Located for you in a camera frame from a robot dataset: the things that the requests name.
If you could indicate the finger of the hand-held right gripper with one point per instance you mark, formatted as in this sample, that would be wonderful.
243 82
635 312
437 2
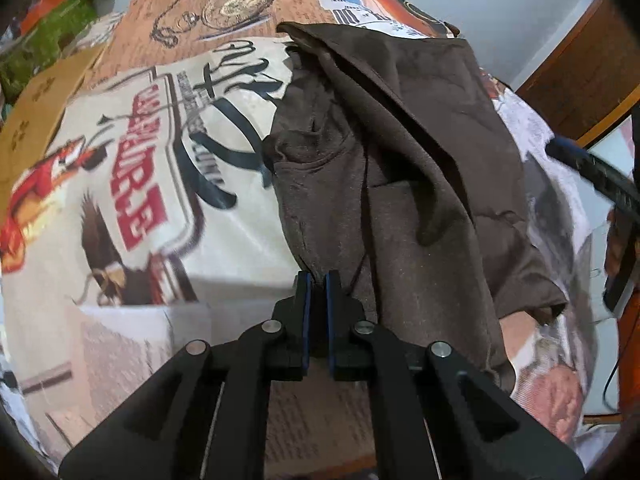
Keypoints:
565 149

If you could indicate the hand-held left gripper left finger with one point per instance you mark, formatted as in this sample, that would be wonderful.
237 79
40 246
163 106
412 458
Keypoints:
306 312

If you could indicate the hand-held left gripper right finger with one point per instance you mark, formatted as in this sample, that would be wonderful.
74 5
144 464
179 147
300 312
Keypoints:
331 312

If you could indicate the brown t-shirt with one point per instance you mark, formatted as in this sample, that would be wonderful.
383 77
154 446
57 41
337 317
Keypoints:
425 135

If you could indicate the printed blanket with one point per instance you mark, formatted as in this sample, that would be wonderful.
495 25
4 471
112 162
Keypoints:
225 170

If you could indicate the green storage box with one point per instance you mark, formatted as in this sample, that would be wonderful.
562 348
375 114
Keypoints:
45 40

